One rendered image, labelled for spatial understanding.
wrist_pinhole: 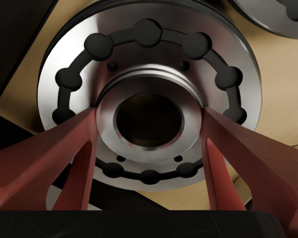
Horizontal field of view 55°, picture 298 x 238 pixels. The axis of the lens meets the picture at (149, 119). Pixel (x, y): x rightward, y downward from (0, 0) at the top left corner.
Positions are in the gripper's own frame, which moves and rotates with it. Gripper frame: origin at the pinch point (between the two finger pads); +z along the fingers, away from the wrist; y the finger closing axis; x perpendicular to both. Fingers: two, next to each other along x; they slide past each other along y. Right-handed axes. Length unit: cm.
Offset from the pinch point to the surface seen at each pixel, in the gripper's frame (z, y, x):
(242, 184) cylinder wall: 3.0, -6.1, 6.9
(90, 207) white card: 0.9, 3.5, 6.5
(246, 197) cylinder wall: 1.9, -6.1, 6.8
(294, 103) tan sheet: 3.9, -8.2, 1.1
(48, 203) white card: 0.0, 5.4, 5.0
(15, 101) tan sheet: 4.2, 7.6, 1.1
